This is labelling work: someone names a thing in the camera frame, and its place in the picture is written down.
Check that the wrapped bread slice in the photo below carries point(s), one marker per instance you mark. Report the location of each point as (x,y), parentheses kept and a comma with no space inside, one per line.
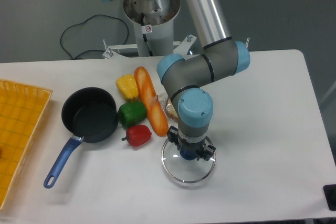
(167,107)

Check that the yellow bell pepper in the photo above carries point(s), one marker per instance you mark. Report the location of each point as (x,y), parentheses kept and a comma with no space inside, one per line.
(128,88)

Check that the orange baguette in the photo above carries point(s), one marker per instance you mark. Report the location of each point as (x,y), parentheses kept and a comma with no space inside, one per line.
(148,97)

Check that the red bell pepper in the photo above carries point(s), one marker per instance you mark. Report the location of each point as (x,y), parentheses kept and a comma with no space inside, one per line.
(137,135)

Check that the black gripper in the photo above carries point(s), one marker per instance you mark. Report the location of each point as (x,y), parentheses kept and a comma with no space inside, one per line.
(191,148)

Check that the black pan blue handle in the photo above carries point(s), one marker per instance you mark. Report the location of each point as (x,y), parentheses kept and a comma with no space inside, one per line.
(90,114)

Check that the black object table corner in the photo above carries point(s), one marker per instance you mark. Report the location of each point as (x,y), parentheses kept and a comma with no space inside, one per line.
(330,196)

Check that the yellow woven basket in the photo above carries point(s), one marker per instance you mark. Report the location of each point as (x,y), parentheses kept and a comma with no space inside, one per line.
(22,106)

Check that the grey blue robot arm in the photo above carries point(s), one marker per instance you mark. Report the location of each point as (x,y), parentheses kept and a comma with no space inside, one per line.
(182,78)

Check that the white table leg bracket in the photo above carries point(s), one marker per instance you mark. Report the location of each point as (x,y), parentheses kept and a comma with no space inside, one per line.
(244,45)

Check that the green bell pepper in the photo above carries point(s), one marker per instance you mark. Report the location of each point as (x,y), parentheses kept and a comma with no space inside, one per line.
(131,113)

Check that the glass lid blue knob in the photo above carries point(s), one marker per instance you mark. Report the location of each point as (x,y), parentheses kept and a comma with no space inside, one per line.
(182,170)

